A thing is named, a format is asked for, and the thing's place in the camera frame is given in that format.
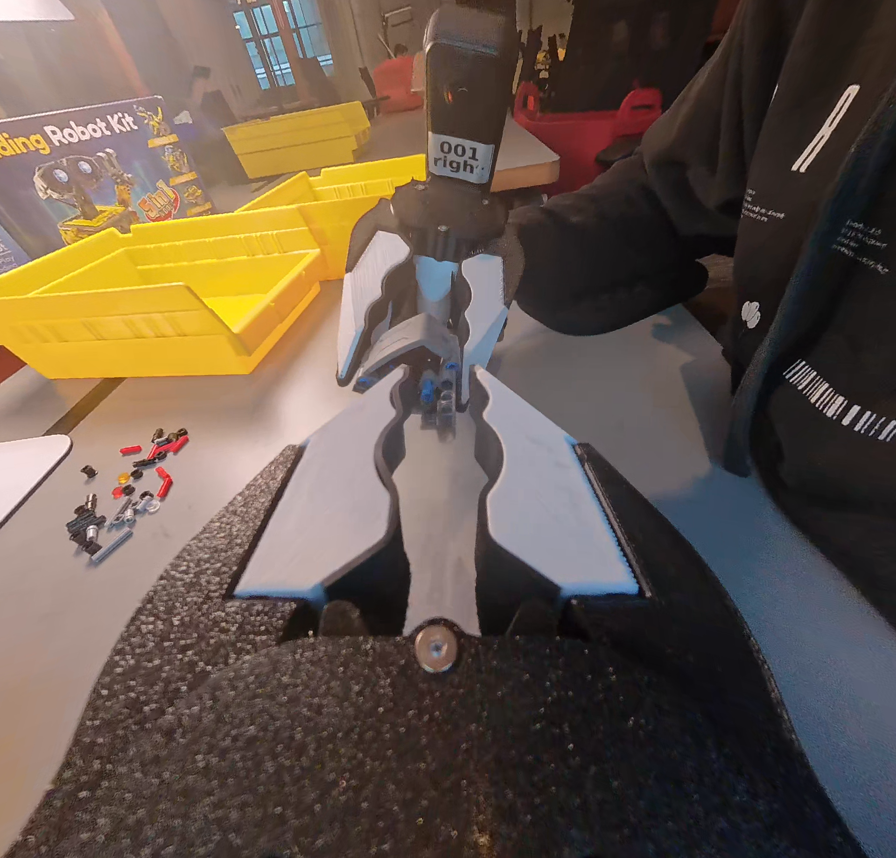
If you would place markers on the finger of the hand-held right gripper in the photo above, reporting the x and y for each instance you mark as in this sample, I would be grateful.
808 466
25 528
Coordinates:
490 291
360 291

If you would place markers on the person in black hoodie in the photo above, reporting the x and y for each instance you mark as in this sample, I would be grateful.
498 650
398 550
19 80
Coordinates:
805 277

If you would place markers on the small wooden table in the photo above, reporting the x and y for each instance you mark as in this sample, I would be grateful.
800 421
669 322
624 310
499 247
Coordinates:
521 154

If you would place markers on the large grey toy part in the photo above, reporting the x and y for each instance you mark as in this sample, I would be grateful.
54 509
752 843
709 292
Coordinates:
442 403

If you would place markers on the blue robot kit box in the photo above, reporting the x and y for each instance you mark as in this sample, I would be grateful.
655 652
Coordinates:
84 172

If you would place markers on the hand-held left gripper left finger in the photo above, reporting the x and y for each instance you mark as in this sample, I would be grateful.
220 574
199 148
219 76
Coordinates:
322 515

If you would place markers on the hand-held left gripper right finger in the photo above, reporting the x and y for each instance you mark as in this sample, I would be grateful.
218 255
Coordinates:
553 515

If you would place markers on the blue toy pin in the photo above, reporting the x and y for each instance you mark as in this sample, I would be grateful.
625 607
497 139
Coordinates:
425 390

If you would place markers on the red plastic tool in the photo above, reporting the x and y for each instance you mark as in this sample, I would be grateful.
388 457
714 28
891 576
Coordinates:
581 144

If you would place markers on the white wooden book stand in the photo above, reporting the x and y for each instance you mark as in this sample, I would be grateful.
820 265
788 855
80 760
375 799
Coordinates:
28 466

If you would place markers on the grey desk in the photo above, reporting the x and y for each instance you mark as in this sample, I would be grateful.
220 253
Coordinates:
665 452

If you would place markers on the yellow plastic bin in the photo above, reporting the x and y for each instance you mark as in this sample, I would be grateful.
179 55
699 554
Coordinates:
336 214
140 312
294 137

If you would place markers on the pile of small toy pieces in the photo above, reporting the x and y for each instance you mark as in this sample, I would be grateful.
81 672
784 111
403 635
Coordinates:
164 483

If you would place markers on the grey toy eye module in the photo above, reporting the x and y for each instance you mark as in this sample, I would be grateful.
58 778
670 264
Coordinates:
406 340

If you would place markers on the large paned window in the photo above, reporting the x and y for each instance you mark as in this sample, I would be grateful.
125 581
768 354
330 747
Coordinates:
287 32

